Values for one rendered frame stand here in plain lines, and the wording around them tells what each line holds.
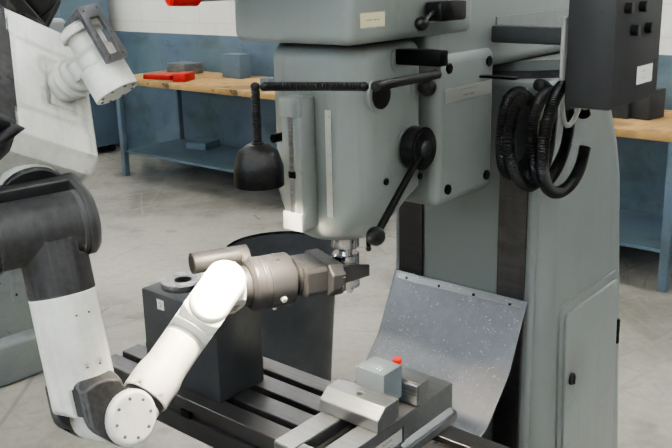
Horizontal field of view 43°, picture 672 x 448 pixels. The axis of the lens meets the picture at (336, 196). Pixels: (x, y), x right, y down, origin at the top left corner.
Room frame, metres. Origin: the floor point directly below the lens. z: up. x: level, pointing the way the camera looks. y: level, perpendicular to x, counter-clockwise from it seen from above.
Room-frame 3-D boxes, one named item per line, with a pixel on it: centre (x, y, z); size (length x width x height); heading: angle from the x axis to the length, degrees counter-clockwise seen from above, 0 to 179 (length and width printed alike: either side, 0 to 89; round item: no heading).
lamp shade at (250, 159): (1.19, 0.11, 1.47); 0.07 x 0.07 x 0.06
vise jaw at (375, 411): (1.29, -0.03, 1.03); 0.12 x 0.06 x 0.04; 50
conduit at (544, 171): (1.45, -0.34, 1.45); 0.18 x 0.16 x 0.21; 140
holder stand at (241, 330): (1.58, 0.28, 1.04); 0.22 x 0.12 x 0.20; 50
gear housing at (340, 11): (1.41, -0.04, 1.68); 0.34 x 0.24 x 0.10; 140
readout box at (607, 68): (1.39, -0.46, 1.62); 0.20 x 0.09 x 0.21; 140
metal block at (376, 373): (1.33, -0.07, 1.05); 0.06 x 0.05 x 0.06; 50
